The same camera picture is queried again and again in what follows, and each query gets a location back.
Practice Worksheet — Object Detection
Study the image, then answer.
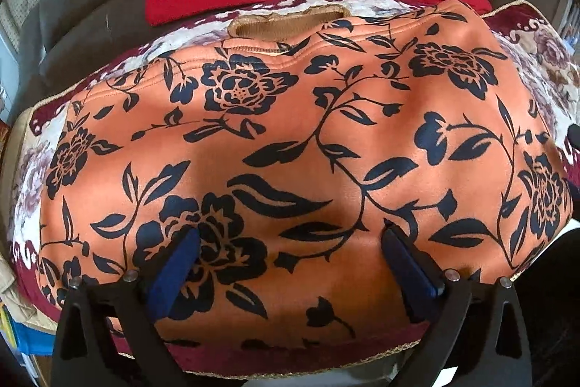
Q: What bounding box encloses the blue plastic bag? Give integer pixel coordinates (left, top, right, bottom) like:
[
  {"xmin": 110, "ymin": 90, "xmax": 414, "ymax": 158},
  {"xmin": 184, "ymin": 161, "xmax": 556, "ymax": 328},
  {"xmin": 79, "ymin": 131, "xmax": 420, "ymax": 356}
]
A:
[{"xmin": 12, "ymin": 321, "xmax": 55, "ymax": 357}]

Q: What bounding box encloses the beige quilted cloth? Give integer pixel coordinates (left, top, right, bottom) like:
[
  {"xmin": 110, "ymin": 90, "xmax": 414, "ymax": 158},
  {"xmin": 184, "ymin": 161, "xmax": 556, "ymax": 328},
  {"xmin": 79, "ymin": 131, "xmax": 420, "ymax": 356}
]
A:
[{"xmin": 0, "ymin": 255, "xmax": 57, "ymax": 335}]

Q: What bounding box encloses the orange black floral garment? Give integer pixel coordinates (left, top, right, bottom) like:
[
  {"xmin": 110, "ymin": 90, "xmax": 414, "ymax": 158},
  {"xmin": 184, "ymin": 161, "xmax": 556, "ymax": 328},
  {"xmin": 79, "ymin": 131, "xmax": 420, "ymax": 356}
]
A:
[{"xmin": 36, "ymin": 0, "xmax": 572, "ymax": 348}]

